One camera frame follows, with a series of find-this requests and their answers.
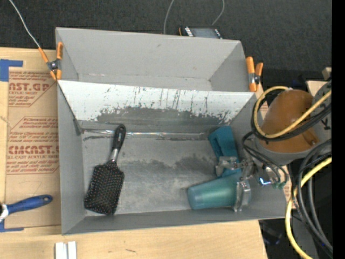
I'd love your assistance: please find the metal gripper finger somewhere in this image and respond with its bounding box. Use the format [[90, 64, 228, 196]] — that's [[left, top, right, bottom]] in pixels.
[[233, 181, 252, 213], [215, 156, 239, 176]]

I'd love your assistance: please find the teal plastic cup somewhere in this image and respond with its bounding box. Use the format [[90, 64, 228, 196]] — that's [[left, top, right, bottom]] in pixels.
[[187, 171, 253, 210]]

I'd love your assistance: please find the grey metal bin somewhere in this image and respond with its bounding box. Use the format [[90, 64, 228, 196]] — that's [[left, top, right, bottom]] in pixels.
[[55, 27, 291, 236]]

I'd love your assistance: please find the black hairbrush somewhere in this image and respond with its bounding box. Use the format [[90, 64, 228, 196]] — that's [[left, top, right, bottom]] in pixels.
[[84, 124, 127, 216]]

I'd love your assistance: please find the brown cardboard board red print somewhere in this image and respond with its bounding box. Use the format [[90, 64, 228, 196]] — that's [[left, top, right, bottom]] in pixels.
[[0, 47, 63, 229]]

